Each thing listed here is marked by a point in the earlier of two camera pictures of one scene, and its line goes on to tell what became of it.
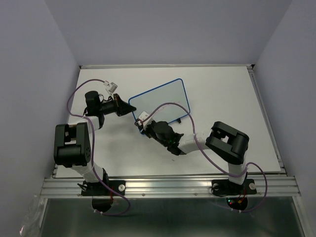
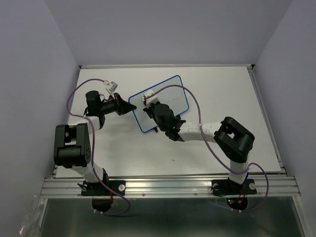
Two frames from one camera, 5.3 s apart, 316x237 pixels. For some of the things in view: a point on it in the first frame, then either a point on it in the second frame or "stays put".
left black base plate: x=91 y=188 stays put
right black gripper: x=144 y=132 -> x=148 y=109
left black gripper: x=121 y=107 stays put
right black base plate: x=224 y=187 stays put
